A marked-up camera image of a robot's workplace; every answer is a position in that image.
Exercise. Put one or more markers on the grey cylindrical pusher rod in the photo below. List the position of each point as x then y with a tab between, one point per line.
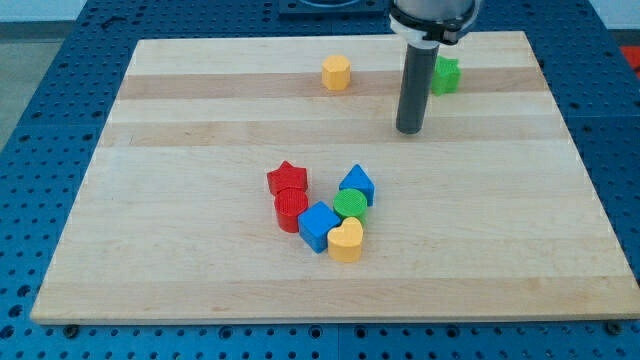
415	87

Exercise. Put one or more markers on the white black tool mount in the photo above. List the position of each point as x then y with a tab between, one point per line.
427	25

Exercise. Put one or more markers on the green star block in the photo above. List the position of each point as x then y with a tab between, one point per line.
446	76

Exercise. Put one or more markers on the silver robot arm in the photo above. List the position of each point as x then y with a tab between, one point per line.
425	25

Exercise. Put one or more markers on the yellow hexagon block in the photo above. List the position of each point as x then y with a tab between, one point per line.
336	72

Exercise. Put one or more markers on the red star block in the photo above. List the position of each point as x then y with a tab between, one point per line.
287	176

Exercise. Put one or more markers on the blue triangle block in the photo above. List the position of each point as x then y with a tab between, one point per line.
358	179

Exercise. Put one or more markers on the green cylinder block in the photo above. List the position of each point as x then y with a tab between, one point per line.
350	203

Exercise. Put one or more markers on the red cylinder block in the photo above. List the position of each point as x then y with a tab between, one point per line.
289	205

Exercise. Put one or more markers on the blue cube block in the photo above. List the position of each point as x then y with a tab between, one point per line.
315	224

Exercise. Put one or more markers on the yellow heart block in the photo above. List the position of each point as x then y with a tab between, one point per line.
345	241

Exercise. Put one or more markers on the wooden board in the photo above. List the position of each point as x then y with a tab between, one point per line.
487	214

